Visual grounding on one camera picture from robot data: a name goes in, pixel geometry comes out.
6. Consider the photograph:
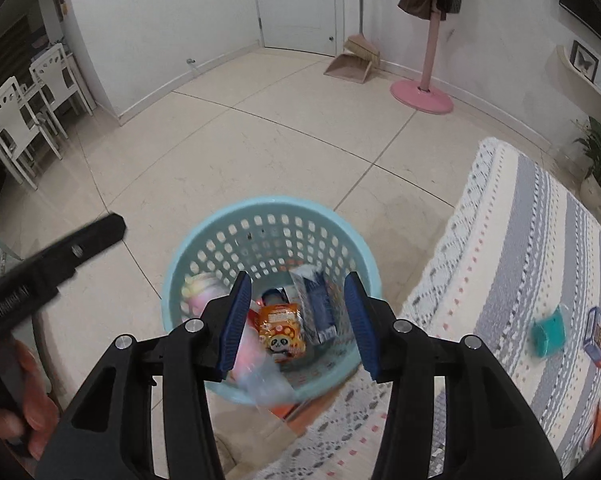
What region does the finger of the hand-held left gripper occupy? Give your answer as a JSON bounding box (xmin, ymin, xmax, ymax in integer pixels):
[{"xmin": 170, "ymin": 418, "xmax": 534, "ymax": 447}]
[{"xmin": 30, "ymin": 212, "xmax": 127, "ymax": 287}]

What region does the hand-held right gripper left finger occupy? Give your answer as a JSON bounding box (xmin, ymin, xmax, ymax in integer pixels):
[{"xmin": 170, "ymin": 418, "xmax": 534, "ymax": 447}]
[{"xmin": 34, "ymin": 270, "xmax": 254, "ymax": 480}]

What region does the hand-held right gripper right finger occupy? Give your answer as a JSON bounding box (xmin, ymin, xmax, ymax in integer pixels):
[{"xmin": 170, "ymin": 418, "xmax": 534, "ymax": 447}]
[{"xmin": 343, "ymin": 271, "xmax": 563, "ymax": 480}]

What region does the pink packet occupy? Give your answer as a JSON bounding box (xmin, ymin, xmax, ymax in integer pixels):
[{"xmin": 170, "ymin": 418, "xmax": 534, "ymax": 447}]
[{"xmin": 229, "ymin": 327, "xmax": 264, "ymax": 383}]

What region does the orange snack packet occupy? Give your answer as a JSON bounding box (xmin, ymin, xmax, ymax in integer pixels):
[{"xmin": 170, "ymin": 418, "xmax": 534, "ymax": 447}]
[{"xmin": 257, "ymin": 302, "xmax": 307, "ymax": 365}]

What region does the white and navy milk carton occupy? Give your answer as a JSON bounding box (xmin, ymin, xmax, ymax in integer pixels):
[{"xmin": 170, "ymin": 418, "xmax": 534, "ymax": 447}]
[{"xmin": 288, "ymin": 266, "xmax": 348, "ymax": 346}]

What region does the teal perforated plastic basket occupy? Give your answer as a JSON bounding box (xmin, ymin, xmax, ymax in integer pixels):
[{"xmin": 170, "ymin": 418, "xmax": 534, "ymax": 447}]
[{"xmin": 161, "ymin": 196, "xmax": 381, "ymax": 408}]

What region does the person's left hand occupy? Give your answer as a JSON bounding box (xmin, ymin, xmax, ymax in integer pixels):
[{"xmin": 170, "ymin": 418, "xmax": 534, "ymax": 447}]
[{"xmin": 14, "ymin": 344, "xmax": 62, "ymax": 462}]

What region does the orange plastic bag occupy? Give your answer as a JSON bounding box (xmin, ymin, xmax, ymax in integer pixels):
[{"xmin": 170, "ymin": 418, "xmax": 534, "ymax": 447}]
[{"xmin": 273, "ymin": 401, "xmax": 308, "ymax": 421}]

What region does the white chair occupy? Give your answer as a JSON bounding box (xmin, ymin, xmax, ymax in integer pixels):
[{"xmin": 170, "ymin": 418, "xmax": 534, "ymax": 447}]
[
  {"xmin": 0, "ymin": 76, "xmax": 61, "ymax": 191},
  {"xmin": 29, "ymin": 42, "xmax": 95, "ymax": 138}
]

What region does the striped grey white tablecloth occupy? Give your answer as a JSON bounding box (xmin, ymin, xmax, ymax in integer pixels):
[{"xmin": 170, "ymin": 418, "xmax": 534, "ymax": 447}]
[{"xmin": 253, "ymin": 137, "xmax": 601, "ymax": 480}]

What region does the teal packet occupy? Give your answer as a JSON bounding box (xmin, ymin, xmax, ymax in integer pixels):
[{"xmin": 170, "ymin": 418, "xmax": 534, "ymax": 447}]
[{"xmin": 530, "ymin": 305, "xmax": 567, "ymax": 358}]

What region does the blue box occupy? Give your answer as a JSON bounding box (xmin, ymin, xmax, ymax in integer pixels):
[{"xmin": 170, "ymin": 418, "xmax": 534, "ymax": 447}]
[{"xmin": 583, "ymin": 306, "xmax": 601, "ymax": 363}]

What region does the pink coat rack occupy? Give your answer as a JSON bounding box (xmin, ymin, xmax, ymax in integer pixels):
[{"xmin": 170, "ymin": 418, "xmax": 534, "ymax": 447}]
[{"xmin": 390, "ymin": 0, "xmax": 454, "ymax": 115}]

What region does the brown dustpan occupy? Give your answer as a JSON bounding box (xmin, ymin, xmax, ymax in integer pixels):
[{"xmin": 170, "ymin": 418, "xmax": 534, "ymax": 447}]
[{"xmin": 323, "ymin": 52, "xmax": 373, "ymax": 83}]

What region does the broom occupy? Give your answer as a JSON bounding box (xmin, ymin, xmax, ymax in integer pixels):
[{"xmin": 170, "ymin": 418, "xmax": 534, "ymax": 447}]
[{"xmin": 343, "ymin": 0, "xmax": 381, "ymax": 66}]

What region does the white door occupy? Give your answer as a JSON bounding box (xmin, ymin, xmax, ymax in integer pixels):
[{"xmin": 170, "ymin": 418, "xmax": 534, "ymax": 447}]
[{"xmin": 250, "ymin": 0, "xmax": 343, "ymax": 57}]

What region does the framed butterfly picture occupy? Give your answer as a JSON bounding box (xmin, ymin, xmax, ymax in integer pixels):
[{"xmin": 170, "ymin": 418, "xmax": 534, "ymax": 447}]
[{"xmin": 570, "ymin": 40, "xmax": 600, "ymax": 82}]

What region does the white low wall shelf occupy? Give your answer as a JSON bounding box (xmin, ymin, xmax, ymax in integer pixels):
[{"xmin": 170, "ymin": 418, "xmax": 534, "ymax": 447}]
[{"xmin": 553, "ymin": 44, "xmax": 601, "ymax": 116}]

